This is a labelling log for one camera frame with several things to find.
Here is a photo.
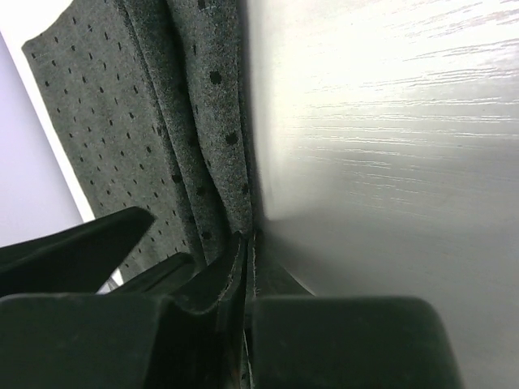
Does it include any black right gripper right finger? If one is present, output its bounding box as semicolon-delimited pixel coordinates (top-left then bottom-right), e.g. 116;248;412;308
246;232;464;388

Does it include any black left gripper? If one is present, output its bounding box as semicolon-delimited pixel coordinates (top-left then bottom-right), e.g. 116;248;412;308
0;206;195;299

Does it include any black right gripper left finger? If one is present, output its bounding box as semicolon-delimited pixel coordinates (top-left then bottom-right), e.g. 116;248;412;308
1;234;247;388

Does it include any grey polka dot skirt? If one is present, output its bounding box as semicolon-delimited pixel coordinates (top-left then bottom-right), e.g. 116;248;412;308
22;1;254;280

